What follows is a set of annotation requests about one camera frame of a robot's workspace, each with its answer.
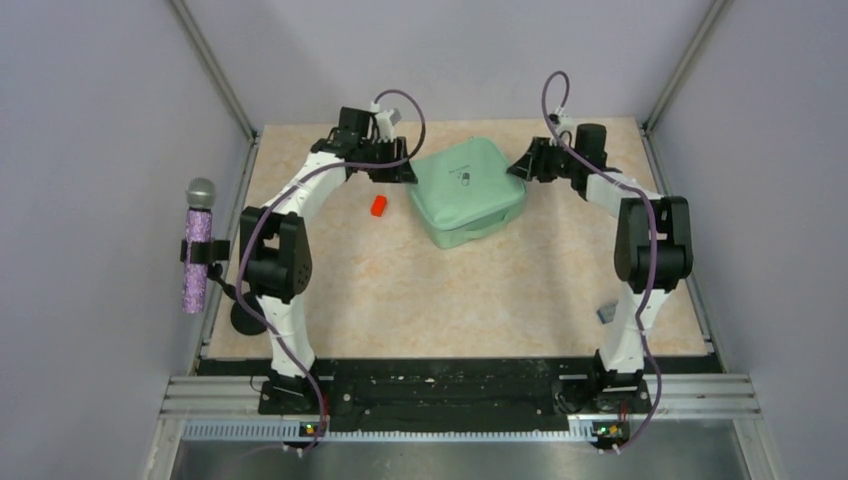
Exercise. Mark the grey blue pill blister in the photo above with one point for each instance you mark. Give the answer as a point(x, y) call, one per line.
point(606, 313)

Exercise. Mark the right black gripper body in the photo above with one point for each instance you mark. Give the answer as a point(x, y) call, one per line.
point(551, 166)

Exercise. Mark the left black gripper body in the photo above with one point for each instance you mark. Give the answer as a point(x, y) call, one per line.
point(376, 151)

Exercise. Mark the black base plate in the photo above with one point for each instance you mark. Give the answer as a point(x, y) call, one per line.
point(506, 395)

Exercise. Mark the purple glitter microphone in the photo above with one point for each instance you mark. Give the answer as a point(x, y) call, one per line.
point(201, 196)

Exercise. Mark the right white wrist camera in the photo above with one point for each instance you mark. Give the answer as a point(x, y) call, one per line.
point(564, 125)

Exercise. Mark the mint green medicine case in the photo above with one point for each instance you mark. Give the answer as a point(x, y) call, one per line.
point(464, 193)

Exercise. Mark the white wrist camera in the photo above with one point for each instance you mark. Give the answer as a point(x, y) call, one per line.
point(564, 125)
point(385, 121)

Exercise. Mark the black microphone stand base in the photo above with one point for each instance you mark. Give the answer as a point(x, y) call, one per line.
point(243, 322)

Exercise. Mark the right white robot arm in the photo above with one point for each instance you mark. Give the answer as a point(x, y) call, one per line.
point(652, 247)

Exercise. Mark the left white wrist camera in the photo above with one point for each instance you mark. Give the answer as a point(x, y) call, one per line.
point(385, 121)

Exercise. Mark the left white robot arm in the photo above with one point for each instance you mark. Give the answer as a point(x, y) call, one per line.
point(275, 256)

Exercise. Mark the orange red small box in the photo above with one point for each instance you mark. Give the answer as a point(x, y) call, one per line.
point(378, 206)

